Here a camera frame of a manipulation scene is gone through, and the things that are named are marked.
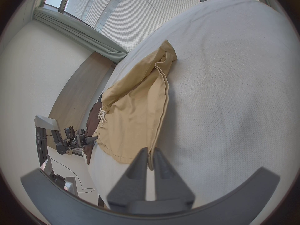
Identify bed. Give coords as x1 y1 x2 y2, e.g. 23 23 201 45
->
48 0 298 210

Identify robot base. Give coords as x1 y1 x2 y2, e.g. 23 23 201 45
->
39 154 79 197

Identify black cable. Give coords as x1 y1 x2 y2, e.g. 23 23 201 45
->
50 157 96 194

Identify grey-green curtain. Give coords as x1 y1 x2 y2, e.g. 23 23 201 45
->
33 7 129 64

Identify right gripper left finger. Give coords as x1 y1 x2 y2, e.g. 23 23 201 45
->
106 147 150 208

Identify window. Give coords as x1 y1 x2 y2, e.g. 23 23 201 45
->
43 0 260 52

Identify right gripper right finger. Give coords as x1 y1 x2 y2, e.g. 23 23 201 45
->
153 148 196 206

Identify tan shorts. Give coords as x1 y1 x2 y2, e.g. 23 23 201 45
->
92 39 177 170

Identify brown garment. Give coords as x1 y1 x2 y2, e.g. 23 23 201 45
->
85 102 103 165

